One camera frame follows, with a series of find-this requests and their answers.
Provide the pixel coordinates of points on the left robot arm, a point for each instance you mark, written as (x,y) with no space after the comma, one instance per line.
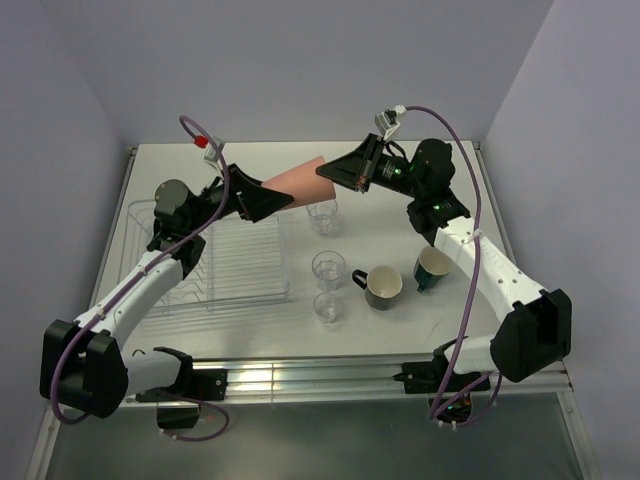
(173,252)

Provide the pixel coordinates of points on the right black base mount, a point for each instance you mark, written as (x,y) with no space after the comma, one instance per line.
(425,378)

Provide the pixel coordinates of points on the clear glass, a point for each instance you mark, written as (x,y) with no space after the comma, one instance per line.
(329,269)
(322,216)
(327,307)

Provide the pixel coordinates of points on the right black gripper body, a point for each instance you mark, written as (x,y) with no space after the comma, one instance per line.
(390,171)

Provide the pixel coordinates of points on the black ceramic mug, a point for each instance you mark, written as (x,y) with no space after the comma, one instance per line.
(382,286)

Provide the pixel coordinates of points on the pink plastic cup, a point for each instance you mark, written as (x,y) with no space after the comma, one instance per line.
(303,184)

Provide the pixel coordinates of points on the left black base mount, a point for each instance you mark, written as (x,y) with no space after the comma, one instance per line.
(176,412)

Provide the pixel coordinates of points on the aluminium mounting rail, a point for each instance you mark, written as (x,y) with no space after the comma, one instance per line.
(320,375)

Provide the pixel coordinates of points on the teal ceramic mug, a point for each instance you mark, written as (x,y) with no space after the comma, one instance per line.
(430,268)

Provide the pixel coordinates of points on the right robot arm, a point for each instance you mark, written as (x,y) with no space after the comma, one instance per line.
(534,323)

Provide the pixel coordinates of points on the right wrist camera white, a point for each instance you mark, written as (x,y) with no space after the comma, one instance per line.
(388,121)

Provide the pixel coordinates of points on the clear wire dish rack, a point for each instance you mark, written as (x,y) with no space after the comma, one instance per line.
(242,263)

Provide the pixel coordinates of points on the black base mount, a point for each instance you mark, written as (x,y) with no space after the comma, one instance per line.
(176,412)
(425,378)

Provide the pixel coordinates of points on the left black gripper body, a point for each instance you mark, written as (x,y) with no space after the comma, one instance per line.
(209,202)

